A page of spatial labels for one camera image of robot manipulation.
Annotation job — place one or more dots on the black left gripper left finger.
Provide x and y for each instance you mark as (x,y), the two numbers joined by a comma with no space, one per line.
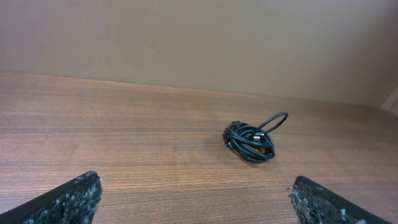
(75,201)

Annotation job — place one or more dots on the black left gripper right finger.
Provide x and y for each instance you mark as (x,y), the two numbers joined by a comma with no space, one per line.
(315,204)

